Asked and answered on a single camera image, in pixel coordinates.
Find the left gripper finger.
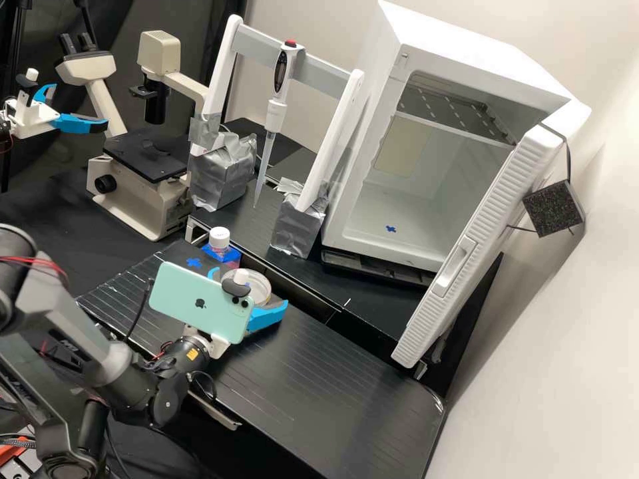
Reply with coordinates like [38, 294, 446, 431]
[49, 113, 110, 134]
[31, 83, 59, 108]

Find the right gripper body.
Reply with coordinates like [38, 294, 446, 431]
[182, 324, 230, 358]

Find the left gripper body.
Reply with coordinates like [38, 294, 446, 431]
[5, 89, 61, 140]

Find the petri dish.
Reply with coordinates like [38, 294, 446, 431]
[219, 269, 274, 308]

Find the blue bottle holder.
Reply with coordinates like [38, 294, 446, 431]
[201, 243, 244, 266]

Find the small bottle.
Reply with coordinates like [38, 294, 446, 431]
[207, 227, 234, 254]

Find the cream microscope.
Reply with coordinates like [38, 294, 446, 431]
[53, 29, 213, 243]

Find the white pipette stand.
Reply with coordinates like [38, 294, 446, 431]
[188, 13, 365, 258]

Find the pipette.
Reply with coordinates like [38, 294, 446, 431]
[253, 39, 306, 208]

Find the incubator door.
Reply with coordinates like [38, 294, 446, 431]
[391, 102, 588, 370]

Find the white incubator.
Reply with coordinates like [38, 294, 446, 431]
[319, 0, 592, 280]

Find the right wrist camera phone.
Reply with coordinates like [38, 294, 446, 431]
[148, 261, 256, 345]

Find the black cable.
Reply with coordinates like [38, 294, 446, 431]
[123, 279, 156, 345]

